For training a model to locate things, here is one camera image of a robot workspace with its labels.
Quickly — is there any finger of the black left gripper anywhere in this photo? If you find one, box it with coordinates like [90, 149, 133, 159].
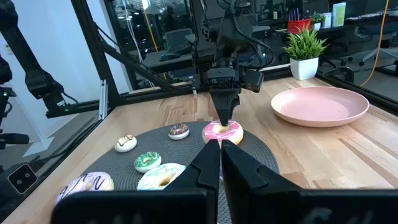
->
[229, 93, 241, 124]
[210, 89, 233, 126]

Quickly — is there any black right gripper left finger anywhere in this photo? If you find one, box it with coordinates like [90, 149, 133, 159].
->
[51, 139, 221, 224]

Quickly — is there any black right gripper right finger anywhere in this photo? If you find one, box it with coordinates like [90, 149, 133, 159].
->
[221, 139, 398, 224]

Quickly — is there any large pink frosted donut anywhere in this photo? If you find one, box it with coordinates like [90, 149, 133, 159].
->
[201, 119, 244, 146]

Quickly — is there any large white glazed donut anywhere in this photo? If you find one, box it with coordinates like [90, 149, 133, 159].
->
[137, 162, 187, 191]

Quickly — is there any small chocolate frosted donut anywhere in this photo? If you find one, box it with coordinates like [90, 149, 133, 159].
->
[168, 124, 190, 141]

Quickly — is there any small green frosted donut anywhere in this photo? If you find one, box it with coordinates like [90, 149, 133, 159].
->
[134, 151, 162, 174]

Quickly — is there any small white sprinkled donut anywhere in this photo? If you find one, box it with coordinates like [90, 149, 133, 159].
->
[114, 134, 137, 153]

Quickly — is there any large purple frosted donut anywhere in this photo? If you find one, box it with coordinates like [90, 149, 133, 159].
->
[55, 171, 115, 205]

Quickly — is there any black jointed mount arm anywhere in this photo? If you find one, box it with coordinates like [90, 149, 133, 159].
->
[0, 0, 80, 119]

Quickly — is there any round grey woven placemat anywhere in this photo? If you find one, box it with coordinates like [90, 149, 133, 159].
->
[79, 121, 280, 224]

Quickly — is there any grey mesh office chair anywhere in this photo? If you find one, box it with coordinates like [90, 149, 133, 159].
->
[164, 27, 194, 62]

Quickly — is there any green plant in white pot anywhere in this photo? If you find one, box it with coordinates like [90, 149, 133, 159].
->
[281, 25, 328, 81]

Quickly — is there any pink plate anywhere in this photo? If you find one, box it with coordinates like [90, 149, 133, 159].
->
[270, 86, 370, 128]

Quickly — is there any red pen holder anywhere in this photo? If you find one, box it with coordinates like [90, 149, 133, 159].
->
[287, 8, 313, 34]

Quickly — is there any small potted desk plant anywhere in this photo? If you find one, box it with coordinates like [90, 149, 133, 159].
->
[310, 11, 326, 31]

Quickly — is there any white and green box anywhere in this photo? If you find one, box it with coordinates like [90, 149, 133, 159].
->
[331, 2, 346, 27]

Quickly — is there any yellow extension cable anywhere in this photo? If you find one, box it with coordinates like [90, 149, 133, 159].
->
[142, 9, 168, 81]
[359, 0, 390, 88]

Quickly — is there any silver aluminium bracket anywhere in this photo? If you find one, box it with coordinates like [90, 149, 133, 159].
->
[98, 79, 108, 121]

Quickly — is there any square black camera box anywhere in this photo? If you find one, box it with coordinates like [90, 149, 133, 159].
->
[7, 163, 39, 195]

